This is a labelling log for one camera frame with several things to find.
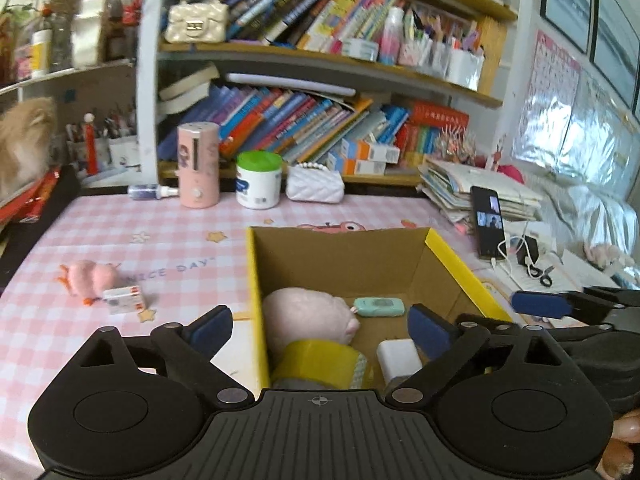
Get white charger cube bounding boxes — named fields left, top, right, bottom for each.
left=376, top=339, right=422, bottom=386

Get white red small box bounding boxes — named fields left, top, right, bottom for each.
left=102, top=285, right=146, bottom=314

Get mint green utility knife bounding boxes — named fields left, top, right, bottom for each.
left=352, top=297, right=405, bottom=318

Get pink pig plush toy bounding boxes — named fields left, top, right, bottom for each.
left=262, top=287, right=360, bottom=354

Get yellow tape roll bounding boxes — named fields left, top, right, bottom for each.
left=271, top=339, right=375, bottom=390

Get pink heart plush toy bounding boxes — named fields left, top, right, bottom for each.
left=56, top=260, right=119, bottom=306

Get person's right hand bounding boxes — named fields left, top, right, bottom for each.
left=597, top=410, right=640, bottom=480

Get black smartphone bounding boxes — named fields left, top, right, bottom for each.
left=470, top=186, right=504, bottom=260

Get yellow cardboard box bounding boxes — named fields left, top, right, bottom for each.
left=246, top=226, right=510, bottom=392

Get pink checkered tablecloth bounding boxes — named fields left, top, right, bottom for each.
left=1, top=194, right=509, bottom=479

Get stack of papers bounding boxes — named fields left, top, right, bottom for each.
left=418, top=158, right=542, bottom=223

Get small spray bottle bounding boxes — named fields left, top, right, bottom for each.
left=127, top=184, right=179, bottom=200

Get white jar green lid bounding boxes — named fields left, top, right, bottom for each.
left=235, top=151, right=282, bottom=210

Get black electronic keyboard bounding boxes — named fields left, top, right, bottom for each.
left=1, top=165, right=80, bottom=292

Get orange white medicine boxes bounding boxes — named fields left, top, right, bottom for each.
left=326, top=139, right=400, bottom=176

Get pink humidifier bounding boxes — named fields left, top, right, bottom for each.
left=177, top=122, right=220, bottom=209

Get white quilted purse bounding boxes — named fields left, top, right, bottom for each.
left=285, top=162, right=345, bottom=204

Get red foil packets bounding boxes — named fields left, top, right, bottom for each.
left=1, top=166, right=61, bottom=226

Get white pen holder cups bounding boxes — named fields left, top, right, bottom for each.
left=67, top=136, right=140, bottom=172

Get row of leaning books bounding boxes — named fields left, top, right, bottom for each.
left=157, top=81, right=469, bottom=165

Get orange fluffy cat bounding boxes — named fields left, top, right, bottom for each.
left=0, top=96, right=58, bottom=200

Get cream quilted handbag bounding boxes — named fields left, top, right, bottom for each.
left=164, top=0, right=229, bottom=44

